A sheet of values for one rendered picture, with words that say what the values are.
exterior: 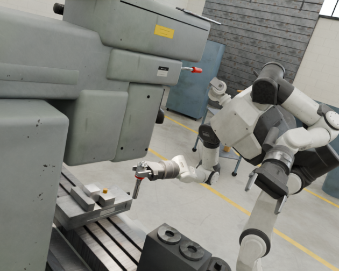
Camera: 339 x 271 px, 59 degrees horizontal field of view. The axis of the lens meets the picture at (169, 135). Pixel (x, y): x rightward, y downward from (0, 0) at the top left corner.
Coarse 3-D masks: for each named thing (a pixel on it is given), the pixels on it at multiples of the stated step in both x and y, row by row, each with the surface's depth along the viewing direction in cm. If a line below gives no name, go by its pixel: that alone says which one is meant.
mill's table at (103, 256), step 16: (64, 176) 166; (64, 192) 150; (96, 224) 134; (112, 224) 139; (80, 240) 124; (96, 240) 126; (112, 240) 129; (128, 240) 130; (96, 256) 117; (112, 256) 120; (128, 256) 123
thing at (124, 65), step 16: (112, 48) 87; (112, 64) 89; (128, 64) 93; (144, 64) 97; (160, 64) 103; (176, 64) 108; (128, 80) 96; (144, 80) 100; (160, 80) 106; (176, 80) 112
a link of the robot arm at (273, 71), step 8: (272, 64) 120; (264, 72) 116; (272, 72) 115; (280, 72) 118; (280, 80) 114; (280, 88) 113; (288, 88) 114; (280, 96) 114; (288, 96) 114; (280, 104) 117
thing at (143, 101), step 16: (128, 96) 102; (144, 96) 106; (160, 96) 112; (128, 112) 104; (144, 112) 110; (128, 128) 107; (144, 128) 113; (128, 144) 110; (144, 144) 117; (112, 160) 110
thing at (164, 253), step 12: (156, 228) 112; (168, 228) 112; (156, 240) 106; (168, 240) 105; (180, 240) 109; (144, 252) 109; (156, 252) 106; (168, 252) 103; (180, 252) 103; (192, 252) 105; (204, 252) 107; (144, 264) 110; (156, 264) 107; (168, 264) 103; (180, 264) 101; (192, 264) 99; (204, 264) 103
